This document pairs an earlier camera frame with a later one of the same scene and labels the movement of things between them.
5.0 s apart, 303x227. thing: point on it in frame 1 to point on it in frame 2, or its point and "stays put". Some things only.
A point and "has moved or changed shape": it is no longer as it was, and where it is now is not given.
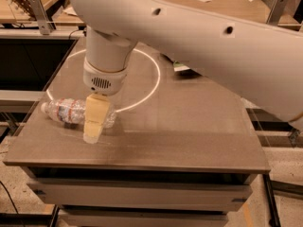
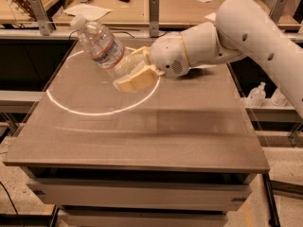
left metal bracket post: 44,26 stays put
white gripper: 102,79 to 167,58
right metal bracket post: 276,10 stays put
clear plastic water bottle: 73,111 has moved or changed shape
